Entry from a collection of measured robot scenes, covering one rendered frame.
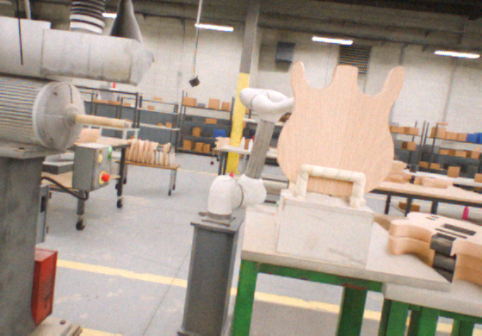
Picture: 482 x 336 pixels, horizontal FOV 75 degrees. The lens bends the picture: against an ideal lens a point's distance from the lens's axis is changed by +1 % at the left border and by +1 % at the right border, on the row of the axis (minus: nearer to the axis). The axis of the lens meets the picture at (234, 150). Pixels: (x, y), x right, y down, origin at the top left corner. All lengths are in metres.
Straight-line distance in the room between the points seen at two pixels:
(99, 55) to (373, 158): 0.92
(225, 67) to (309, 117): 11.45
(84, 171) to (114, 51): 0.64
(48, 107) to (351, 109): 1.00
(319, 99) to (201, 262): 1.29
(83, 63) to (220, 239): 1.21
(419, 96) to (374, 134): 12.56
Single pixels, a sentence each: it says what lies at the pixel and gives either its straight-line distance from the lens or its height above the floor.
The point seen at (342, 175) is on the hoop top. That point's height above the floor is 1.20.
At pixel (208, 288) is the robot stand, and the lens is 2.01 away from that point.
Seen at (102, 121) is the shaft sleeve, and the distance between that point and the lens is 1.25.
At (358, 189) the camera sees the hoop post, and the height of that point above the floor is 1.16.
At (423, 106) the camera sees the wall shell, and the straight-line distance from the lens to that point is 13.64.
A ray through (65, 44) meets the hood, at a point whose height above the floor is 1.49.
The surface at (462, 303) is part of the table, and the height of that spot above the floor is 0.89.
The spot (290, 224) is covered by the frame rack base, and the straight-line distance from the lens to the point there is 0.99.
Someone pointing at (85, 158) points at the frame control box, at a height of 1.07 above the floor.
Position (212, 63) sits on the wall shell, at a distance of 12.49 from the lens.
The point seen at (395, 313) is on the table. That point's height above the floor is 0.80.
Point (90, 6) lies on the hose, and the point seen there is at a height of 1.62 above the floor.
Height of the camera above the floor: 1.31
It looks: 5 degrees down
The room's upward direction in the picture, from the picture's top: 8 degrees clockwise
